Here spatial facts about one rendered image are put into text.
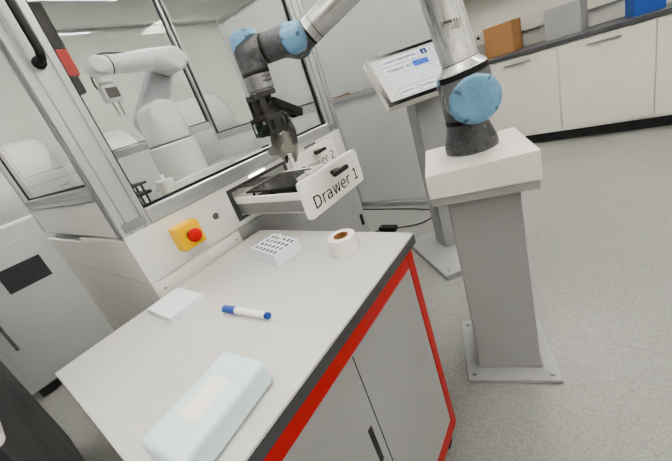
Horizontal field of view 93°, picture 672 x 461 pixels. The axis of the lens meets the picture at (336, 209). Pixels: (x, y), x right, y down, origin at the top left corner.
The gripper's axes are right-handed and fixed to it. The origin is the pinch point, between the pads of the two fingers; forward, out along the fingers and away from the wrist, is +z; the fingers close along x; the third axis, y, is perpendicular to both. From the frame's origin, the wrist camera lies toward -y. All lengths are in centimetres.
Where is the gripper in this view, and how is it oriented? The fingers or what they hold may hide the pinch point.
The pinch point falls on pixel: (291, 157)
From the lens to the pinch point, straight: 99.1
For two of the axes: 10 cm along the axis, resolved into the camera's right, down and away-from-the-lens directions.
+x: 7.9, -0.2, -6.2
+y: -5.5, 4.5, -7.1
